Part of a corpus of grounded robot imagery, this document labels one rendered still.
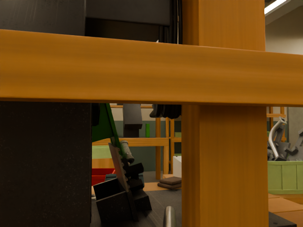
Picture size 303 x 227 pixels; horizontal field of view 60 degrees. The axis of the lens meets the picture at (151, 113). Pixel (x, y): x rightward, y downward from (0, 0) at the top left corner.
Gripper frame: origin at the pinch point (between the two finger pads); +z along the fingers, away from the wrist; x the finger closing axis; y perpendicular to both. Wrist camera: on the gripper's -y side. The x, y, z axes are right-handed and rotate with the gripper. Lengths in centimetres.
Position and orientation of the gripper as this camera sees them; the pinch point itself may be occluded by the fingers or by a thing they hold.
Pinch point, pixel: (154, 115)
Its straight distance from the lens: 81.1
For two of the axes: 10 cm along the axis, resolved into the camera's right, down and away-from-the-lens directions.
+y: -6.0, -6.1, 5.2
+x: -0.2, -6.4, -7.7
